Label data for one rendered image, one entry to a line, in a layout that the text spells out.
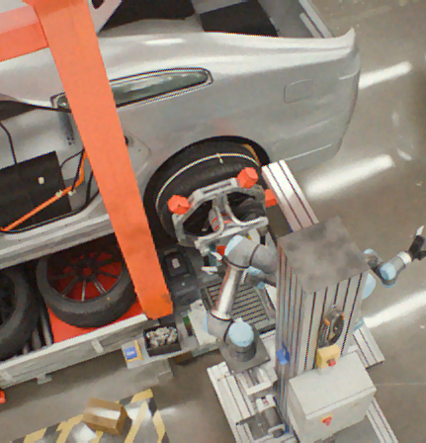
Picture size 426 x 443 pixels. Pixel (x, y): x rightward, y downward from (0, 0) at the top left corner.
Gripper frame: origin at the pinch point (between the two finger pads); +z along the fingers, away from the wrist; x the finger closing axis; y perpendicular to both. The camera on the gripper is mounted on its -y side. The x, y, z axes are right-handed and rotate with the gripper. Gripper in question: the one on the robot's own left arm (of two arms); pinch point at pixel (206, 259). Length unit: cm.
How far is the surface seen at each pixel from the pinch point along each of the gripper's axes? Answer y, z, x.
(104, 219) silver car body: -8, 64, -2
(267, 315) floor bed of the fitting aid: 78, -30, 15
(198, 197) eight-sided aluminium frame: -28.8, 11.6, 19.5
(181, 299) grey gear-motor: 46, 17, -9
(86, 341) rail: 46, 58, -59
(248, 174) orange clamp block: -33, -9, 41
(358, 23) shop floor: 83, 5, 322
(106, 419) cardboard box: 65, 29, -94
